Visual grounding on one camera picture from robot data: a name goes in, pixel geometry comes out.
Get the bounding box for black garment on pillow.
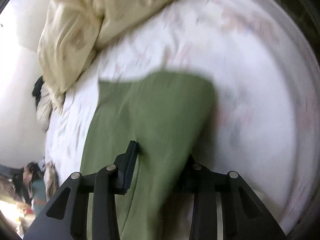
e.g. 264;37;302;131
31;76;44;107

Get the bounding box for dark clothes pile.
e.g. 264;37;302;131
12;162;44;205

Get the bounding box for white floral bed sheet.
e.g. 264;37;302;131
45;0;319;239

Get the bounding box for green pants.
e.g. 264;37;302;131
80;72;216;239

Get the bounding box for cream bear-print duvet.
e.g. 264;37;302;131
38;0;173;108

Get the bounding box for beige pillow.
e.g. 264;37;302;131
36;83;65;132

